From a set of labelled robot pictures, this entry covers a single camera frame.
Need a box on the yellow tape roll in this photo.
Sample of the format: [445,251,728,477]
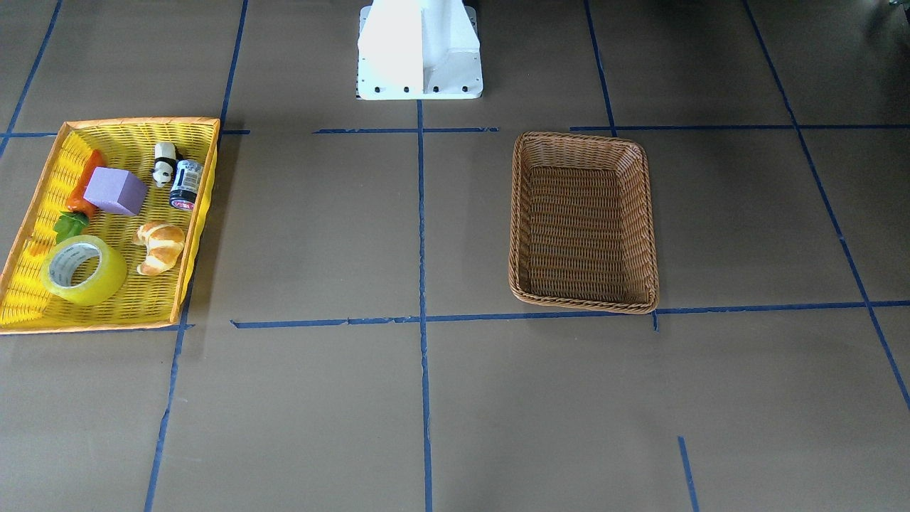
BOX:
[39,235,127,306]

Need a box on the brown wicker basket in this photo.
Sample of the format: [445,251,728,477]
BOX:
[508,131,660,314]

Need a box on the yellow plastic basket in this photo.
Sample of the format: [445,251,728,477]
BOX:
[2,117,221,335]

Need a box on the small black white can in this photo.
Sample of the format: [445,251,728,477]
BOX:
[168,159,203,211]

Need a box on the toy croissant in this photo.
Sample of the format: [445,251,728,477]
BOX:
[132,220,185,277]

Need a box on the toy panda figure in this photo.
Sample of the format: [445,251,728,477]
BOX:
[152,142,178,188]

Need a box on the purple foam block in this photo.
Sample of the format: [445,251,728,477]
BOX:
[82,166,149,216]

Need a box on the toy carrot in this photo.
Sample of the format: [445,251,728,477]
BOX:
[54,150,105,244]

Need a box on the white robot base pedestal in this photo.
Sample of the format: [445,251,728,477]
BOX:
[355,1,484,101]

